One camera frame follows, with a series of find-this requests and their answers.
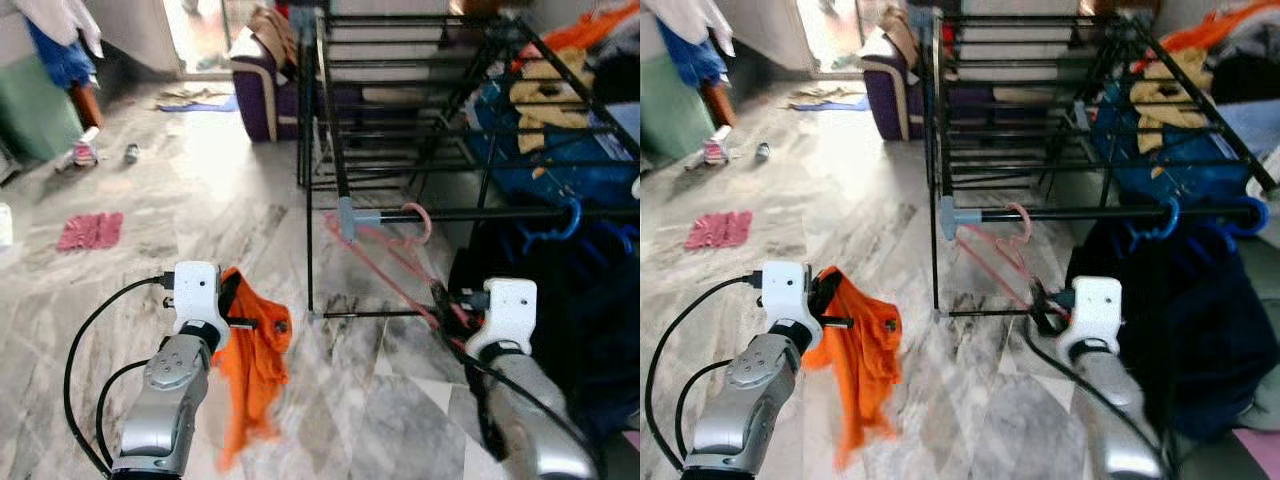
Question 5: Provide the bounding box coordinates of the orange shirt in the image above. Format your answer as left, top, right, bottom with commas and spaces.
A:
799, 266, 905, 471
211, 266, 294, 473

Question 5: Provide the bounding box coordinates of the pink plastic hanger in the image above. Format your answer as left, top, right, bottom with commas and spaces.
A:
954, 201, 1073, 323
321, 201, 473, 333

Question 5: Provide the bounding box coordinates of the blue plastic hanger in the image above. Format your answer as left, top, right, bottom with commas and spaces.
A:
519, 196, 584, 257
1127, 196, 1185, 253
1224, 196, 1272, 241

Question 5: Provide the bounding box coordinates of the black garment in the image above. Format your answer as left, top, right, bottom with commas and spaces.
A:
1064, 214, 1258, 443
446, 214, 641, 453

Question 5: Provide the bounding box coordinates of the black metal drying rack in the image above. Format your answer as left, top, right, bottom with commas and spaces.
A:
924, 6, 1280, 323
296, 6, 641, 323

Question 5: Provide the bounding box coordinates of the pink floor cloth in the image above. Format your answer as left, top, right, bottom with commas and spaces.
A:
56, 211, 126, 252
684, 209, 754, 252

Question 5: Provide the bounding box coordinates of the blue bag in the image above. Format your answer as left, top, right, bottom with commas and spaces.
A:
1089, 78, 1263, 208
469, 78, 641, 208

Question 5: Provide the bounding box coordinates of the pink and white toy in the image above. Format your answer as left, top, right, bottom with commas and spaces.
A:
71, 126, 102, 169
702, 126, 732, 169

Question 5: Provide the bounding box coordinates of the blue floor mat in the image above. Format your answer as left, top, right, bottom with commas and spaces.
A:
787, 94, 870, 112
157, 94, 240, 114

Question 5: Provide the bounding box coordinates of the purple sofa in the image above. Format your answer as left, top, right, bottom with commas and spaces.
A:
229, 24, 333, 144
861, 24, 948, 142

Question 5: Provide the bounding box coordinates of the beige cloth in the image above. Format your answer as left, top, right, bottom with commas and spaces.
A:
790, 84, 861, 103
160, 84, 233, 103

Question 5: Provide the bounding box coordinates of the yellow towel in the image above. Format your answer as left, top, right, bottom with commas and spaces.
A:
1129, 47, 1218, 158
509, 47, 598, 153

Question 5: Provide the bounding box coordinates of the green laundry basket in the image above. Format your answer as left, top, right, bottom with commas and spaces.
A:
0, 53, 87, 163
640, 50, 714, 167

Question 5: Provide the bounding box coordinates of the brown garment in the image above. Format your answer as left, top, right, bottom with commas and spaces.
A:
879, 4, 928, 67
247, 4, 303, 67

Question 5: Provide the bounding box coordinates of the blue hanging garment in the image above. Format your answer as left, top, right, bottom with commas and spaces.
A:
27, 17, 97, 92
664, 17, 732, 92

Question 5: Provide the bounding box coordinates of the orange cloth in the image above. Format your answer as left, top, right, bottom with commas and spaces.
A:
1159, 0, 1280, 57
539, 0, 641, 57

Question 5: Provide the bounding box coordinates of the white hanging garment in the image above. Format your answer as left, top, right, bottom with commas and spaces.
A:
648, 0, 737, 57
14, 0, 107, 57

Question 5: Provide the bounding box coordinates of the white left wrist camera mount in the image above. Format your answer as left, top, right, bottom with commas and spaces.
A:
759, 261, 824, 347
171, 261, 232, 347

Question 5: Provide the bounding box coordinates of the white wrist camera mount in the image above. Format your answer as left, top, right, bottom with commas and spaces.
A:
171, 261, 232, 347
467, 277, 539, 358
759, 261, 824, 347
1056, 276, 1124, 358

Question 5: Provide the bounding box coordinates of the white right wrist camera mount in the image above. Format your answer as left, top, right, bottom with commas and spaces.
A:
1056, 276, 1124, 358
467, 277, 539, 358

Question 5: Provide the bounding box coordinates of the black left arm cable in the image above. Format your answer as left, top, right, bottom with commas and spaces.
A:
643, 276, 767, 474
674, 360, 741, 469
61, 276, 177, 474
94, 360, 156, 469

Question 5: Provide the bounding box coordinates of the brown wooden post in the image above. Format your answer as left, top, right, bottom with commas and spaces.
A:
69, 84, 104, 132
705, 84, 738, 132

